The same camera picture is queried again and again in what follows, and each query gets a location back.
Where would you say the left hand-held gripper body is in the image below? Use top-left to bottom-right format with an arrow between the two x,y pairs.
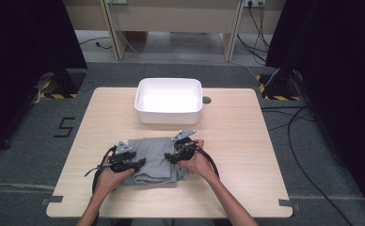
109,140 -> 137,173

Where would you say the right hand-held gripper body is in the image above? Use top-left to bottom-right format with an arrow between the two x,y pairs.
170,129 -> 198,164

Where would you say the grey cloth garment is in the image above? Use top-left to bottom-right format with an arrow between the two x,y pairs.
120,137 -> 191,186

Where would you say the white plastic bin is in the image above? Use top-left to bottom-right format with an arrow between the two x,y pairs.
134,77 -> 203,125

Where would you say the person's right hand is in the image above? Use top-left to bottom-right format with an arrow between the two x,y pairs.
177,139 -> 219,183

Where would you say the person's left hand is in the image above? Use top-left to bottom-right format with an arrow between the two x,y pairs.
94,156 -> 136,202

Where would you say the grey floor tape piece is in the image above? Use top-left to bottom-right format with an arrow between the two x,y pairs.
278,198 -> 302,212
40,195 -> 64,207

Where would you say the black stand base striped tape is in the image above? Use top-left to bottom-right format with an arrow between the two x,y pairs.
255,73 -> 303,103
33,69 -> 87,100

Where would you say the beige desk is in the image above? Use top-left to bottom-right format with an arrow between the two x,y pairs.
61,0 -> 287,63

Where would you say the black curtain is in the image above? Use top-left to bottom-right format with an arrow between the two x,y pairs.
264,0 -> 365,222
0,0 -> 87,159

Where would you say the grey strap on left gripper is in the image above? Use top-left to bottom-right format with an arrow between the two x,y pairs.
84,164 -> 110,178

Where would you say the black floor cable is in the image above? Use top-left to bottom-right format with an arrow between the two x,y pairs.
260,105 -> 317,132
287,105 -> 355,226

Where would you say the black cable with plug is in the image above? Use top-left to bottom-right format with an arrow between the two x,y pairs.
77,37 -> 114,51

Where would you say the black power cables bundle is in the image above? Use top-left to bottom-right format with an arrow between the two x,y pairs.
236,1 -> 271,66

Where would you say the white wall socket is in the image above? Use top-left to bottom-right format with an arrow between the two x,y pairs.
244,0 -> 267,8

